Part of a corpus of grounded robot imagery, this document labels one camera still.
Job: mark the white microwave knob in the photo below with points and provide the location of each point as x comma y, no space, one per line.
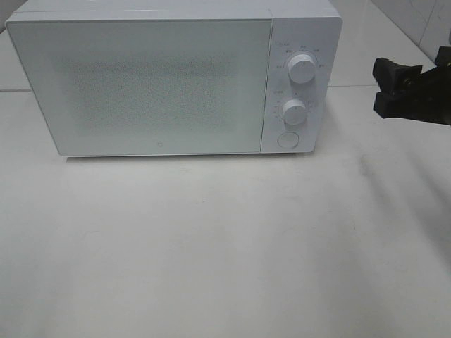
294,112
301,67

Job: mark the round white door button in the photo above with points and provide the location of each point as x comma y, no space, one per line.
288,140

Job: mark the white microwave oven body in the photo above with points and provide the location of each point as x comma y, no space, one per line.
312,26

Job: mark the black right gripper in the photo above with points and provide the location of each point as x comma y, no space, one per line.
433,103

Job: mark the white microwave door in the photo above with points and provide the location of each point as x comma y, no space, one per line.
137,88

